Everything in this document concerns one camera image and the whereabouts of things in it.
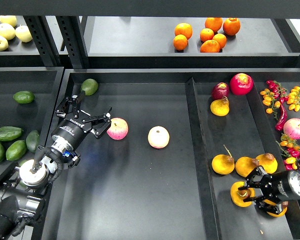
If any cherry tomato bunch upper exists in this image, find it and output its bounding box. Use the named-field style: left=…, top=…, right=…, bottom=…
left=259, top=80, right=300, bottom=120

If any green avocado left tray top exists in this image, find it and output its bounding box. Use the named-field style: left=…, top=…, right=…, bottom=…
left=13, top=90, right=35, bottom=104

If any black left tray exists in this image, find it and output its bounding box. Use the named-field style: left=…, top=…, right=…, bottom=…
left=0, top=66, right=65, bottom=240

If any green avocado tray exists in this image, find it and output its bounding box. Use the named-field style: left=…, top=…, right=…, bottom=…
left=13, top=90, right=35, bottom=104
left=80, top=78, right=99, bottom=96

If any green avocado top centre tray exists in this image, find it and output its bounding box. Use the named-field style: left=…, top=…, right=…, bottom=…
left=80, top=78, right=99, bottom=96

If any black upper shelf board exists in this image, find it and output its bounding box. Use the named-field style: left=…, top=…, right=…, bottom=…
left=0, top=0, right=300, bottom=19

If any black centre tray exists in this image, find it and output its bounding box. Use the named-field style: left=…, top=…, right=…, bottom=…
left=41, top=69, right=300, bottom=240

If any red chili pepper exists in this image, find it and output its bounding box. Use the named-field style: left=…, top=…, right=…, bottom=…
left=275, top=104, right=287, bottom=131

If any cherry tomato bunch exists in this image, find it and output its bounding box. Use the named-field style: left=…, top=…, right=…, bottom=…
left=277, top=133, right=300, bottom=171
left=259, top=80, right=300, bottom=120

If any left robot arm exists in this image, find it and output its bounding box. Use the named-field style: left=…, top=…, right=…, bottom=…
left=0, top=91, right=112, bottom=240

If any cherry tomato bunch lower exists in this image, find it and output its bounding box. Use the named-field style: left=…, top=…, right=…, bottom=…
left=277, top=133, right=300, bottom=171

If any black tray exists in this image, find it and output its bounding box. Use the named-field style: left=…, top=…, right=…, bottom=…
left=0, top=66, right=65, bottom=240
left=41, top=69, right=300, bottom=240

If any pink red apple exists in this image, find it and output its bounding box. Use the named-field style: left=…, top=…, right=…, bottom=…
left=106, top=117, right=129, bottom=140

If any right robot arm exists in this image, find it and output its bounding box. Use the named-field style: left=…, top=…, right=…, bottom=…
left=237, top=158, right=300, bottom=216

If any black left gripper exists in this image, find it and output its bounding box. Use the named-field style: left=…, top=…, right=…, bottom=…
left=51, top=91, right=112, bottom=155

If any dark red apple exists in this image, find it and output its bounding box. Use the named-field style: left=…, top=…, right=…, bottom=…
left=211, top=82, right=230, bottom=100

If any black shelf upright post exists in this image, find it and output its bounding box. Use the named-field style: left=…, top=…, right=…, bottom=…
left=56, top=16, right=90, bottom=69
left=23, top=15, right=62, bottom=67

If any bright red apple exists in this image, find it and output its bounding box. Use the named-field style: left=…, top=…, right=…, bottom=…
left=229, top=73, right=254, bottom=96

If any pale pink apple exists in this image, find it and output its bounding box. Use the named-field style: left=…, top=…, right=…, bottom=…
left=147, top=126, right=170, bottom=149

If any pink apple right tray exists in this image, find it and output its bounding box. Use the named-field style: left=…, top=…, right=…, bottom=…
left=283, top=118, right=300, bottom=140

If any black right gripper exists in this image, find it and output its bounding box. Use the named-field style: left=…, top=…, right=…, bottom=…
left=238, top=165, right=300, bottom=215

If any black tray divider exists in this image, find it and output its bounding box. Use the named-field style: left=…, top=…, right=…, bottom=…
left=184, top=77, right=222, bottom=240

